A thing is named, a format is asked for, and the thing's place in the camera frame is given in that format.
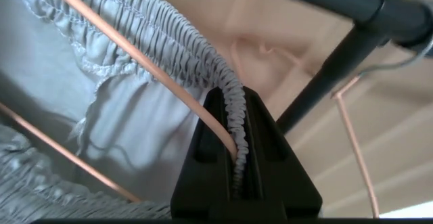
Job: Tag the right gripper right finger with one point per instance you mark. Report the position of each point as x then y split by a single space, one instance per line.
280 176

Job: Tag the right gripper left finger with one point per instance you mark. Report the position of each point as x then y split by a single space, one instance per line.
203 176

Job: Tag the black clothes rack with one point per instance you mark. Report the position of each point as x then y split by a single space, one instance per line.
338 61

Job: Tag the beige curtain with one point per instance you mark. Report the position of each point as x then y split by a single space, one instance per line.
389 142

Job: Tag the pale grey shorts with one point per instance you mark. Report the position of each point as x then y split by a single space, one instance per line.
128 122

